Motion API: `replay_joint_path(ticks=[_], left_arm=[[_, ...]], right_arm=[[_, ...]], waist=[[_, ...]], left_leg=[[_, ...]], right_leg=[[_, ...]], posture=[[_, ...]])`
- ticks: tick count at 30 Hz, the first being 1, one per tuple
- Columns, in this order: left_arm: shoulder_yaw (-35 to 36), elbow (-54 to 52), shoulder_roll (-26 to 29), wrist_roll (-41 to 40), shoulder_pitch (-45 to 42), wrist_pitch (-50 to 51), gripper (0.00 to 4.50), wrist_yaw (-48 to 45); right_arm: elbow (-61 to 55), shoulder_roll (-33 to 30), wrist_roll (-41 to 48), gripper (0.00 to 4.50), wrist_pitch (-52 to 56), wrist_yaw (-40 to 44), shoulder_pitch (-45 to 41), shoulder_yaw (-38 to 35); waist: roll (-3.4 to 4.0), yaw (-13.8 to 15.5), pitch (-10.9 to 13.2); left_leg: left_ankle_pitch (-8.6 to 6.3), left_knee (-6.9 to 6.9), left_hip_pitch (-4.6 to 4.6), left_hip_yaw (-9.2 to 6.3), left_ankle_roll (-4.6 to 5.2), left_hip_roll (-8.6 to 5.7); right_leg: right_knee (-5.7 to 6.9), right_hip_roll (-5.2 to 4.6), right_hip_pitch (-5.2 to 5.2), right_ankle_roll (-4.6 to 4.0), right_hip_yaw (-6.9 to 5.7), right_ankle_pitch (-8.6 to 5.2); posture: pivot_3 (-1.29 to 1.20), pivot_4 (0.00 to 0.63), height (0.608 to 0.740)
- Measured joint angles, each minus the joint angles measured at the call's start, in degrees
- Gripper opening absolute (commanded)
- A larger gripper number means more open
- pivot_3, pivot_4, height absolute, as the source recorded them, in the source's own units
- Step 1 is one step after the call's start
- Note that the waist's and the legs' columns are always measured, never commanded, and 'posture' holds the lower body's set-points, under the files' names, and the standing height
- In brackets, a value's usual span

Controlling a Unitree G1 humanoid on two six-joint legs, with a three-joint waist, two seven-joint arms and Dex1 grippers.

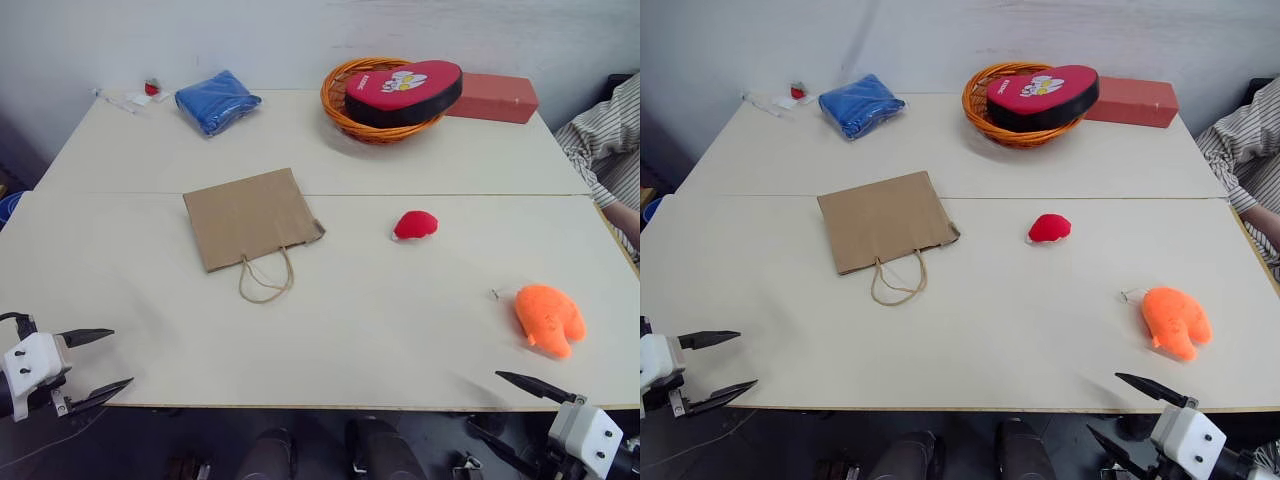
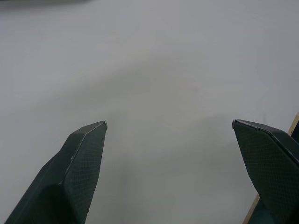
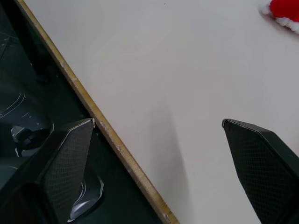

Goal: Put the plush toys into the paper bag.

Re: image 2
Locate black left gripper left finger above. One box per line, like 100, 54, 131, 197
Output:
4, 121, 108, 224

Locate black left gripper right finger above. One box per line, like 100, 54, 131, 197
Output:
231, 119, 299, 224

